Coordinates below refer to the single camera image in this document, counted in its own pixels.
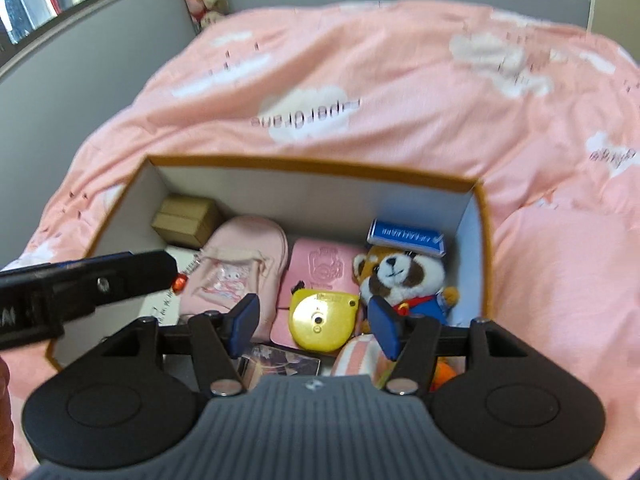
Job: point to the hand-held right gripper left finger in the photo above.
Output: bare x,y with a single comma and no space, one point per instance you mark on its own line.
245,320

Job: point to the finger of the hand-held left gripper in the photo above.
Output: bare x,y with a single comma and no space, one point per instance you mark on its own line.
125,275

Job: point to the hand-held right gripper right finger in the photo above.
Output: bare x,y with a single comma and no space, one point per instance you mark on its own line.
387,332

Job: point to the long white box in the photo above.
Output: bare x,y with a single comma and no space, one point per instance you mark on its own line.
165,305

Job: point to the printed card box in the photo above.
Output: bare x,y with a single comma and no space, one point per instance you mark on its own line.
280,360

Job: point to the red bead charm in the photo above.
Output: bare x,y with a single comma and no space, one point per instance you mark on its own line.
179,282

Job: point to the yellow toy camera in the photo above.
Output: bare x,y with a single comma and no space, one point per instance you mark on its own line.
320,330

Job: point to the pink zipper pouch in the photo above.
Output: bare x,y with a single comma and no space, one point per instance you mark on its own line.
245,245

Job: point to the small brown cardboard box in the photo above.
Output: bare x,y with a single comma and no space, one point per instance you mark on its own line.
182,220

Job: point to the pink camera case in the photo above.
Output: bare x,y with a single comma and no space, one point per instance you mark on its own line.
320,265

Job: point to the blue paper tag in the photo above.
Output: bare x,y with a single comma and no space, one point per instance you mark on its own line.
405,235

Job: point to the orange cardboard box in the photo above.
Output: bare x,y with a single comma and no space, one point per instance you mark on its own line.
310,195

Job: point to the pink cloud print blanket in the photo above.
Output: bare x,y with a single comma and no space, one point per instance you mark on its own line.
400,110

